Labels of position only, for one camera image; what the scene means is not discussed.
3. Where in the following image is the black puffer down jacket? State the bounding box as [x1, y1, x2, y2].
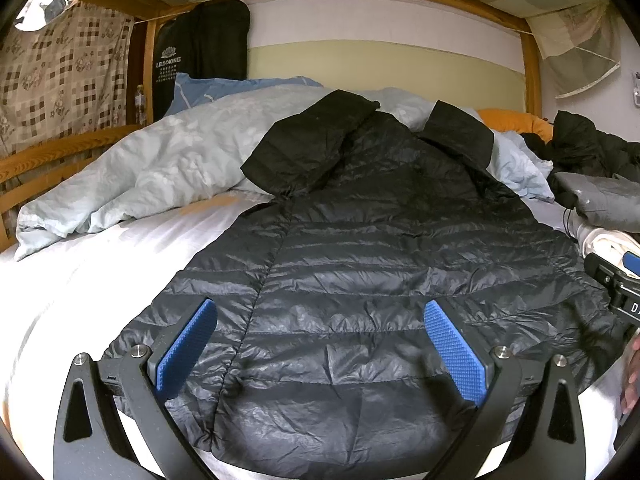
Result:
[106, 91, 628, 479]

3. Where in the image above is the black clothes pile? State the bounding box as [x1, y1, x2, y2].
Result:
[523, 110, 639, 208]

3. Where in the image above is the person's right hand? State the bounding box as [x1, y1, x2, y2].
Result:
[620, 334, 640, 415]

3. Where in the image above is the grey folded garment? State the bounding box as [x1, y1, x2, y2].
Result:
[554, 171, 639, 233]

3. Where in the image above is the orange pillow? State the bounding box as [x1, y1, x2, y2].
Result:
[477, 108, 553, 143]

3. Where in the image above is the light grey blue duvet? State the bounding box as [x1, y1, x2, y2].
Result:
[14, 83, 556, 262]

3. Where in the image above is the blue pillow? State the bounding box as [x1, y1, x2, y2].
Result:
[165, 73, 321, 116]

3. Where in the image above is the black hanging garment bag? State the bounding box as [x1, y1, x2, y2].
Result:
[152, 0, 250, 119]

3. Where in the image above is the wooden bed frame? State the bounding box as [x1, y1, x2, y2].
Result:
[1, 0, 542, 212]

